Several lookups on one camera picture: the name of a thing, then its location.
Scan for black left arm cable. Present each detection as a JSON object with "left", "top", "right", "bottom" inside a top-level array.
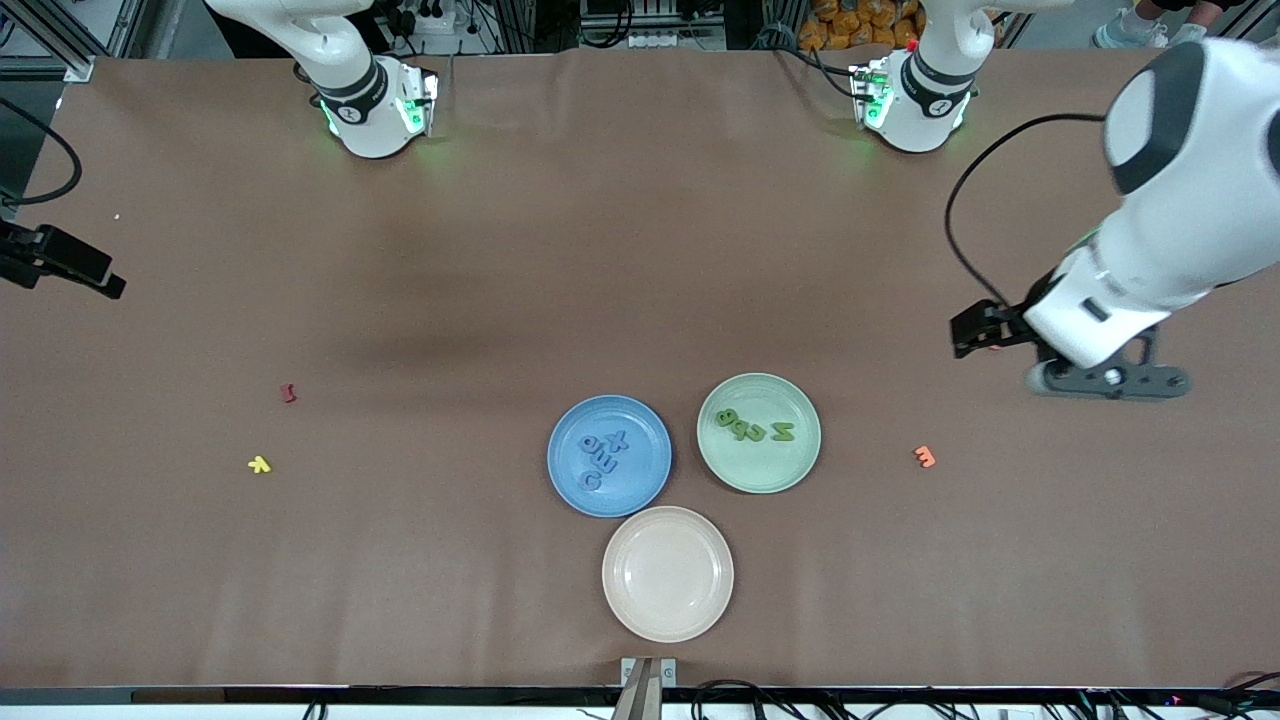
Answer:
[{"left": 944, "top": 112, "right": 1109, "bottom": 311}]

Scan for orange packaged goods bag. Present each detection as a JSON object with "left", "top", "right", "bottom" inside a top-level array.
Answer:
[{"left": 798, "top": 0, "right": 926, "bottom": 51}]

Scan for white power strip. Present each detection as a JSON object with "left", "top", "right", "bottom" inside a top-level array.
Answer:
[{"left": 405, "top": 0, "right": 457, "bottom": 37}]

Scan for blue round plate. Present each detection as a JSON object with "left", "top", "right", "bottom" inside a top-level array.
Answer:
[{"left": 548, "top": 395, "right": 673, "bottom": 519}]

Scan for brown table cover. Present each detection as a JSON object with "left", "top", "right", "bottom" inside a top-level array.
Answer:
[{"left": 0, "top": 45, "right": 1280, "bottom": 691}]

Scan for beige round plate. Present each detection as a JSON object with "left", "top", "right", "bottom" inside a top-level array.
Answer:
[{"left": 602, "top": 506, "right": 735, "bottom": 643}]

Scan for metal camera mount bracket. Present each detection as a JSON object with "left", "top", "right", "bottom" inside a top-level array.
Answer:
[{"left": 620, "top": 657, "right": 678, "bottom": 720}]

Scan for pale green round plate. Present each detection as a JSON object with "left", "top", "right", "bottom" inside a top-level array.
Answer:
[{"left": 697, "top": 373, "right": 822, "bottom": 495}]

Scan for aluminium frame post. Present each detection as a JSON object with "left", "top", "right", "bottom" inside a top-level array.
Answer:
[{"left": 0, "top": 0, "right": 96, "bottom": 83}]

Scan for black table edge rail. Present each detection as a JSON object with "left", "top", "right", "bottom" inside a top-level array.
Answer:
[{"left": 0, "top": 686, "right": 1280, "bottom": 708}]

